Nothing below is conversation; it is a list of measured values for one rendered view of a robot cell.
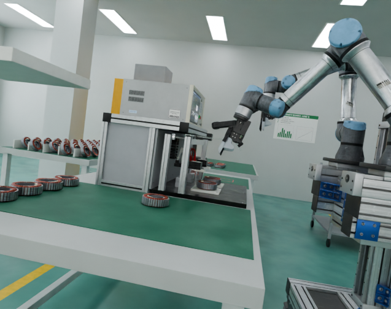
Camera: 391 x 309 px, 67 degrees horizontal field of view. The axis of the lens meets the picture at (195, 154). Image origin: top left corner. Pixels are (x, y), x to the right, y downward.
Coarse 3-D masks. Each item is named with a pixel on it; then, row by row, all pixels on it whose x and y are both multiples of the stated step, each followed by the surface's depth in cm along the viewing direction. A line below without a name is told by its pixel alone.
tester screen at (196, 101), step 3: (195, 93) 162; (195, 96) 163; (198, 96) 172; (195, 99) 165; (198, 99) 174; (192, 102) 157; (195, 102) 166; (198, 102) 175; (192, 105) 158; (195, 105) 167; (198, 105) 177; (192, 108) 159; (195, 108) 168; (195, 111) 169; (192, 120) 164
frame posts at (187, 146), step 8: (168, 136) 145; (168, 144) 145; (184, 144) 144; (168, 152) 145; (184, 152) 144; (168, 160) 147; (184, 160) 145; (184, 168) 145; (160, 176) 146; (184, 176) 144; (200, 176) 206; (160, 184) 146; (184, 184) 144; (184, 192) 146
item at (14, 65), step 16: (0, 48) 73; (16, 48) 73; (0, 64) 79; (16, 64) 76; (32, 64) 79; (48, 64) 85; (16, 80) 110; (32, 80) 104; (48, 80) 99; (64, 80) 94; (80, 80) 102
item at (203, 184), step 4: (200, 180) 165; (204, 180) 167; (200, 184) 159; (204, 184) 158; (208, 184) 158; (212, 184) 159; (216, 184) 161; (200, 188) 160; (204, 188) 158; (208, 188) 158; (212, 188) 158; (216, 188) 161
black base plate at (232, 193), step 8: (168, 184) 168; (192, 184) 180; (224, 184) 199; (232, 184) 204; (152, 192) 148; (160, 192) 147; (168, 192) 146; (176, 192) 147; (192, 192) 153; (200, 192) 156; (224, 192) 166; (232, 192) 170; (240, 192) 174; (200, 200) 144; (208, 200) 143; (216, 200) 142; (224, 200) 142; (232, 200) 144; (240, 200) 147
